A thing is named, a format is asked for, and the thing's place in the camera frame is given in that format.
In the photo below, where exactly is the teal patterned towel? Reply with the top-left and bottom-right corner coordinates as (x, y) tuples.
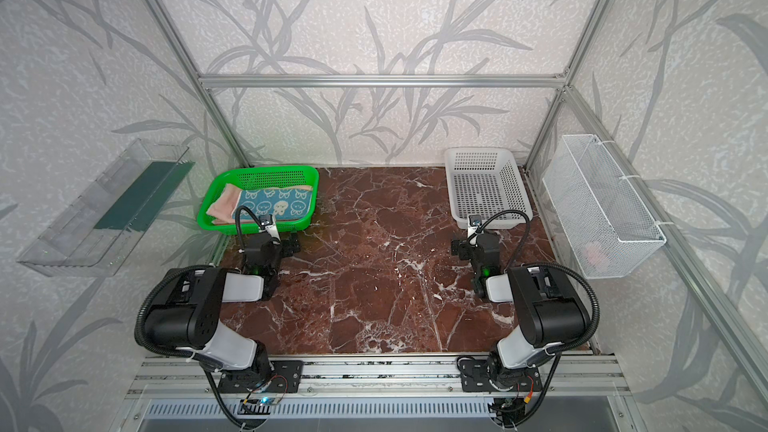
(235, 185), (314, 222)

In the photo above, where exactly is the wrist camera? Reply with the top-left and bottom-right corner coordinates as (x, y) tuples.
(467, 214), (483, 236)
(257, 214), (280, 242)

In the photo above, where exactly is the green plastic basket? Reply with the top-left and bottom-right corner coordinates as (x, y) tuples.
(197, 165), (319, 236)

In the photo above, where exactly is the white plastic basket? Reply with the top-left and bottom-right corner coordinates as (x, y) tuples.
(444, 148), (533, 229)

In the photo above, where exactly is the white wire mesh basket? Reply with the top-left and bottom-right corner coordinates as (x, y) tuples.
(543, 134), (666, 279)

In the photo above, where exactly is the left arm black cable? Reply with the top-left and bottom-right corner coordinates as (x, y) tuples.
(134, 205), (265, 355)

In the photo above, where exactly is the pink object in wire basket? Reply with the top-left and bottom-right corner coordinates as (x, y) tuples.
(584, 242), (610, 271)

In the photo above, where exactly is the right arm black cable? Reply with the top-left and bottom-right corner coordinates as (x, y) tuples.
(479, 209), (601, 355)

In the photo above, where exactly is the clear acrylic wall shelf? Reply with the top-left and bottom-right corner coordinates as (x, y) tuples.
(17, 139), (195, 277)

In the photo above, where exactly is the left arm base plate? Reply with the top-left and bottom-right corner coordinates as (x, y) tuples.
(218, 360), (304, 394)

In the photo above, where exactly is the aluminium cage frame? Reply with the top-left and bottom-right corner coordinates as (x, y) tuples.
(143, 0), (767, 400)

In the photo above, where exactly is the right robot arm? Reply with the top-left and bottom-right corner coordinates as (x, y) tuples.
(451, 233), (600, 382)

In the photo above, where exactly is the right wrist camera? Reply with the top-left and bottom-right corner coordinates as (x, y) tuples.
(467, 214), (483, 236)

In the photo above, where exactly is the aluminium front rail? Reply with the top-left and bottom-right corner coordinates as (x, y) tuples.
(125, 353), (631, 399)

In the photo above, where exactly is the pink towel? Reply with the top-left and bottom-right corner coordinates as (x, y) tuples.
(206, 184), (243, 225)

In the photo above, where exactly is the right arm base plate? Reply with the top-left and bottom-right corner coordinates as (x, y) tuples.
(456, 354), (543, 394)

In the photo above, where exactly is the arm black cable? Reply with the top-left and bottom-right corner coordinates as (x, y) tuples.
(134, 205), (265, 355)
(479, 209), (601, 355)

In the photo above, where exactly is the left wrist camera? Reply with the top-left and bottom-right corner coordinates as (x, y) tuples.
(257, 214), (280, 242)

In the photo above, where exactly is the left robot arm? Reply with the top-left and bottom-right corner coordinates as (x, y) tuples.
(134, 232), (301, 382)

